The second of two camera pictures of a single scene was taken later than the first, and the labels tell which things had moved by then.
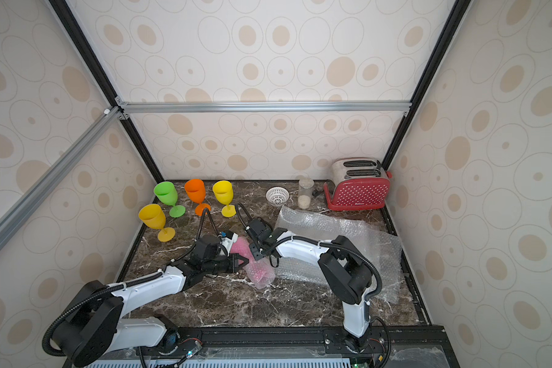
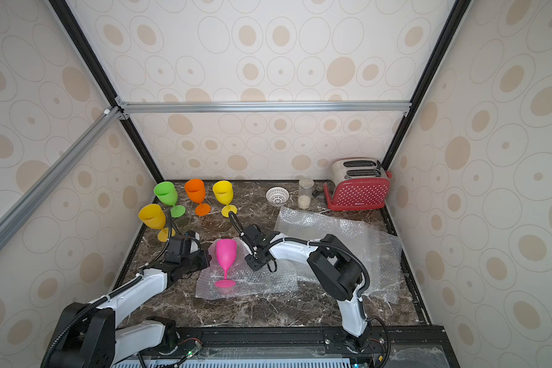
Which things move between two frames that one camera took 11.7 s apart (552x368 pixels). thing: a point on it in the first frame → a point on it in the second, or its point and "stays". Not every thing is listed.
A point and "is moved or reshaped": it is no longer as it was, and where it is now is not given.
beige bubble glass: x=152 y=216 stays
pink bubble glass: x=260 y=272 is moved or reshaped
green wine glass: x=166 y=192 stays
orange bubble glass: x=196 y=190 stays
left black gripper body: x=222 y=264 → x=195 y=262
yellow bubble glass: x=223 y=191 stays
